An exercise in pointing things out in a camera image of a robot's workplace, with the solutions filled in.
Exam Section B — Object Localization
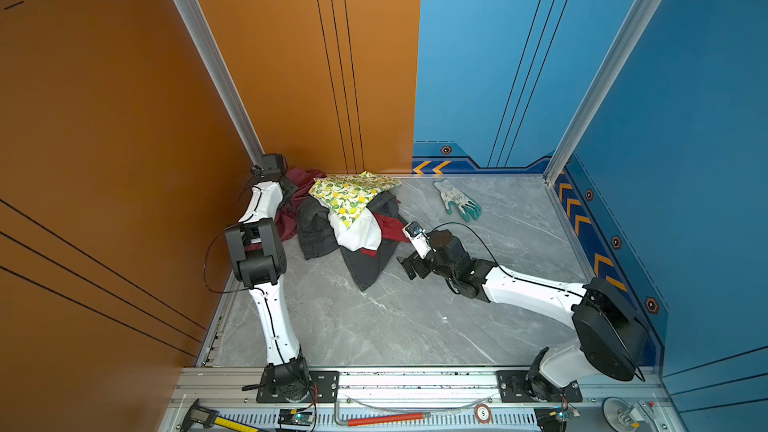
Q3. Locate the maroon cloth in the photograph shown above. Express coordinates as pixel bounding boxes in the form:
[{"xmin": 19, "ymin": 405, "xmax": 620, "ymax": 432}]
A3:
[{"xmin": 241, "ymin": 167, "xmax": 338, "ymax": 260}]

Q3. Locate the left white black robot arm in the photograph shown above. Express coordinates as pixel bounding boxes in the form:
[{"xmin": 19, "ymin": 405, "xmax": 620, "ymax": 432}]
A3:
[{"xmin": 220, "ymin": 153, "xmax": 316, "ymax": 402}]

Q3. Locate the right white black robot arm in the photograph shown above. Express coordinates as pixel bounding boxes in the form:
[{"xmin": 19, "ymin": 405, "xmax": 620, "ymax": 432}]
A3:
[{"xmin": 399, "ymin": 222, "xmax": 649, "ymax": 402}]

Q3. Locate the red cloth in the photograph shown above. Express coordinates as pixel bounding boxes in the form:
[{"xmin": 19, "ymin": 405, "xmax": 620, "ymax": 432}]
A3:
[{"xmin": 361, "ymin": 212, "xmax": 410, "ymax": 257}]

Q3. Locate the white cloth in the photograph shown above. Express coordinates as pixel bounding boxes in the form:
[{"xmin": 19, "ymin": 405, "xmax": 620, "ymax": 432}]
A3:
[{"xmin": 328, "ymin": 208, "xmax": 382, "ymax": 252}]

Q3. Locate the yellow lemon print cloth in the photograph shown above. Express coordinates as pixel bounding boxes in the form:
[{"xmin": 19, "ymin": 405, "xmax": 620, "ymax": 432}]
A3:
[{"xmin": 309, "ymin": 171, "xmax": 401, "ymax": 228}]

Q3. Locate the dark grey cloth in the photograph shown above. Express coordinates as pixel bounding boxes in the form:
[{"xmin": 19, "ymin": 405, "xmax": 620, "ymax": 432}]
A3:
[{"xmin": 297, "ymin": 191, "xmax": 408, "ymax": 291}]

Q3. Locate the white green work glove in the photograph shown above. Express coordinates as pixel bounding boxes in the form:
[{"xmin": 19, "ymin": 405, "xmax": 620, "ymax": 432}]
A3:
[{"xmin": 433, "ymin": 180, "xmax": 482, "ymax": 222}]

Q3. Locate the round red white sticker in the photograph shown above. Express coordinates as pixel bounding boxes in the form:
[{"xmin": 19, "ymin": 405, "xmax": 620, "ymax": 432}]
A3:
[{"xmin": 474, "ymin": 403, "xmax": 492, "ymax": 424}]

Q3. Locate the right small circuit board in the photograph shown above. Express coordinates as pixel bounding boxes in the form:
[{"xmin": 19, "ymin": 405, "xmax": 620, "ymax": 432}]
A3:
[{"xmin": 550, "ymin": 404, "xmax": 581, "ymax": 423}]

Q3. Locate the small circuit board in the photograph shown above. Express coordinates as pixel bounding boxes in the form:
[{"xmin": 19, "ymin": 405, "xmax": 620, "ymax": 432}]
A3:
[
  {"xmin": 550, "ymin": 404, "xmax": 581, "ymax": 423},
  {"xmin": 277, "ymin": 409, "xmax": 315, "ymax": 429}
]

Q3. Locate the left small circuit board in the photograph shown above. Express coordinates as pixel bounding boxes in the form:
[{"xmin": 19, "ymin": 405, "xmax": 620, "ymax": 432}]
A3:
[{"xmin": 277, "ymin": 409, "xmax": 315, "ymax": 429}]

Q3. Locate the black yellow digital caliper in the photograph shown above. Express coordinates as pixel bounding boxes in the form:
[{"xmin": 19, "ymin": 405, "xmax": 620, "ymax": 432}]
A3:
[{"xmin": 177, "ymin": 399, "xmax": 259, "ymax": 432}]

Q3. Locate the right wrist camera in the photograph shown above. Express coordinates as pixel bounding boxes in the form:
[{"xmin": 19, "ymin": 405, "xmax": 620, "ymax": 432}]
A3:
[{"xmin": 403, "ymin": 221, "xmax": 432, "ymax": 259}]

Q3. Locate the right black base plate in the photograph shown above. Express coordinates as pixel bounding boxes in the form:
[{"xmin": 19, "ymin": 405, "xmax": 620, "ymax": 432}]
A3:
[{"xmin": 496, "ymin": 369, "xmax": 583, "ymax": 403}]

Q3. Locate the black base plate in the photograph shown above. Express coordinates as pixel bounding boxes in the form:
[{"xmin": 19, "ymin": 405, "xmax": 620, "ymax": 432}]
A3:
[
  {"xmin": 496, "ymin": 369, "xmax": 583, "ymax": 403},
  {"xmin": 256, "ymin": 370, "xmax": 340, "ymax": 404}
]

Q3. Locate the aluminium front rail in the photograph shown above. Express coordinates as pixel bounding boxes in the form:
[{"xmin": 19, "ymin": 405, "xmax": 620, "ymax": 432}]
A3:
[{"xmin": 158, "ymin": 366, "xmax": 686, "ymax": 431}]

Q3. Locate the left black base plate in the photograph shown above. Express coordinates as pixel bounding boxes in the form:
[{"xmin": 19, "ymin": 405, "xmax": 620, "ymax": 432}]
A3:
[{"xmin": 256, "ymin": 370, "xmax": 340, "ymax": 404}]

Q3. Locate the red handled hex key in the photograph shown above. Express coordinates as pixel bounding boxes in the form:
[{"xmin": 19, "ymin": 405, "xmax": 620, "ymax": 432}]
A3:
[{"xmin": 333, "ymin": 402, "xmax": 432, "ymax": 427}]

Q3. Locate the right aluminium corner post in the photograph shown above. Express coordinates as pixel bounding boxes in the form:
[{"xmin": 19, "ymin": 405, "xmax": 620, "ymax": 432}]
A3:
[{"xmin": 543, "ymin": 0, "xmax": 663, "ymax": 186}]

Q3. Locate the aluminium corner post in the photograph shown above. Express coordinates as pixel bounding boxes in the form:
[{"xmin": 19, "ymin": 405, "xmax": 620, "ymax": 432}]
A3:
[
  {"xmin": 173, "ymin": 0, "xmax": 264, "ymax": 168},
  {"xmin": 543, "ymin": 0, "xmax": 663, "ymax": 186}
]

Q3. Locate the left aluminium corner post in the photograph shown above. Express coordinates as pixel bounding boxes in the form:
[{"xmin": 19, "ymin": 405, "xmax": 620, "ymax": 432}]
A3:
[{"xmin": 173, "ymin": 0, "xmax": 264, "ymax": 168}]

